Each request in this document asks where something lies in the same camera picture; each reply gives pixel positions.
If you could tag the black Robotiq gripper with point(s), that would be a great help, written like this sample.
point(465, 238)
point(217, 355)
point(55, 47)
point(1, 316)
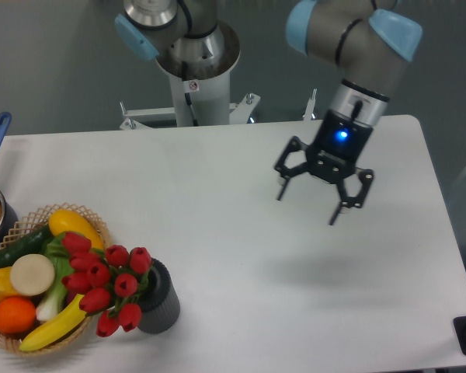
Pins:
point(339, 151)

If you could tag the red tulip bouquet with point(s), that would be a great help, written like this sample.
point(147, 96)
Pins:
point(111, 281)

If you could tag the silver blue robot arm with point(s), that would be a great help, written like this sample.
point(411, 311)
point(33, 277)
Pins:
point(366, 39)

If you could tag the dark grey ribbed vase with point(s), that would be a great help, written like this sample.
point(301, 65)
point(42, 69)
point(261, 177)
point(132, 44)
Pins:
point(160, 306)

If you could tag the green bok choy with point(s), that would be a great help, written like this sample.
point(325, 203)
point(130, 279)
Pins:
point(53, 300)

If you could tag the green cucumber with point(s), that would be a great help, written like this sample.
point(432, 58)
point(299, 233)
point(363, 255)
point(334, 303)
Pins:
point(31, 243)

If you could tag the woven wicker basket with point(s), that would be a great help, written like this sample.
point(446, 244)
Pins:
point(29, 223)

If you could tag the beige round radish slice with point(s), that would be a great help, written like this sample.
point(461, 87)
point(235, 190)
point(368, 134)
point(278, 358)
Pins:
point(32, 274)

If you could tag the yellow banana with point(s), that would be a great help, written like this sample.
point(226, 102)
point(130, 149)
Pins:
point(56, 328)

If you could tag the orange fruit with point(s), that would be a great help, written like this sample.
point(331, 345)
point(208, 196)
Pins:
point(17, 315)

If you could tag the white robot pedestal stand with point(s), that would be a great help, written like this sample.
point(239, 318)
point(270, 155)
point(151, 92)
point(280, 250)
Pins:
point(199, 71)

